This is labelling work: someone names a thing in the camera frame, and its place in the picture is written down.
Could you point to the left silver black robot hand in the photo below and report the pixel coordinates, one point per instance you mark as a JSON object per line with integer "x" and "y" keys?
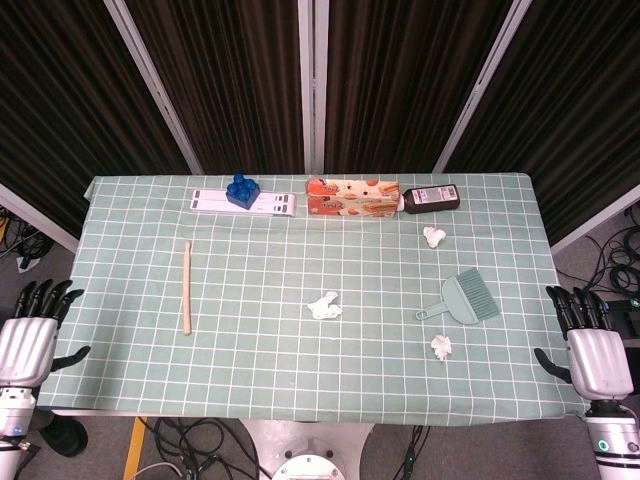
{"x": 27, "y": 350}

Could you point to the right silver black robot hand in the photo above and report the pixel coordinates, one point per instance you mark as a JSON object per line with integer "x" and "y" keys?
{"x": 597, "y": 362}

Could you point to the green dustpan brush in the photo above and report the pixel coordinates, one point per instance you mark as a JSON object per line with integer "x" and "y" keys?
{"x": 467, "y": 300}

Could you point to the white tissue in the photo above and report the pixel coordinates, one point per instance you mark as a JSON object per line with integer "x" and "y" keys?
{"x": 442, "y": 347}
{"x": 324, "y": 307}
{"x": 434, "y": 236}

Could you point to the silver white robot base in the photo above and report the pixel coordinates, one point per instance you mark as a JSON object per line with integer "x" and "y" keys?
{"x": 307, "y": 450}

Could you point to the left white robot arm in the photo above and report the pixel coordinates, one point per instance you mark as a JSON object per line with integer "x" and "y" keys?
{"x": 12, "y": 420}

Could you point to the wooden stick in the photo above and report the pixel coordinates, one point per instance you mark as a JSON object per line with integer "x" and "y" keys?
{"x": 187, "y": 290}

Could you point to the dark brown labelled bottle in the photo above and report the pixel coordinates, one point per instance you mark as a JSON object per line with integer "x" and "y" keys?
{"x": 432, "y": 198}

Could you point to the white flat rectangular box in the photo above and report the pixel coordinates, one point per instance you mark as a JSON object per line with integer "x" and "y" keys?
{"x": 210, "y": 202}

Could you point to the dark pleated curtain panel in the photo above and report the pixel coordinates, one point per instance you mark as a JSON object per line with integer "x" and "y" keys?
{"x": 575, "y": 100}
{"x": 400, "y": 85}
{"x": 55, "y": 100}
{"x": 225, "y": 85}

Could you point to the green checked tablecloth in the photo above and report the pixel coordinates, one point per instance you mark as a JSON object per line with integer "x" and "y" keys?
{"x": 280, "y": 360}

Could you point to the blue toy building block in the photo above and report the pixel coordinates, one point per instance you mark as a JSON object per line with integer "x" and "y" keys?
{"x": 243, "y": 192}

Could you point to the orange snack box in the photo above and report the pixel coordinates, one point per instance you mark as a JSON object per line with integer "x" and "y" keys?
{"x": 350, "y": 200}

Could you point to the aluminium partition post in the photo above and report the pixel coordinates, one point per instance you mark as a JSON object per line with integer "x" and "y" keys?
{"x": 150, "y": 85}
{"x": 312, "y": 85}
{"x": 482, "y": 85}
{"x": 595, "y": 220}
{"x": 35, "y": 217}

